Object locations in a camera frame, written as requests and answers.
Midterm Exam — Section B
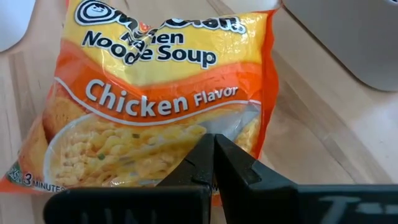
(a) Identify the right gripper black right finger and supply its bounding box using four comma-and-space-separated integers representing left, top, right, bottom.
214, 133, 398, 224

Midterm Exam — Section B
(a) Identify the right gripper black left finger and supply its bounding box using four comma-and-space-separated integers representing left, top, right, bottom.
43, 133, 216, 224

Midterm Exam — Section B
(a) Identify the orange chicken ramen pack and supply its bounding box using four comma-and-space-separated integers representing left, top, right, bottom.
0, 0, 280, 195

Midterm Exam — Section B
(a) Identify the white plastic bin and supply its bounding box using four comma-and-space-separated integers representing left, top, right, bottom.
281, 0, 398, 93

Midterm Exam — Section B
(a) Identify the orange packet in left tray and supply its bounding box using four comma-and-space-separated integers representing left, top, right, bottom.
0, 0, 35, 53

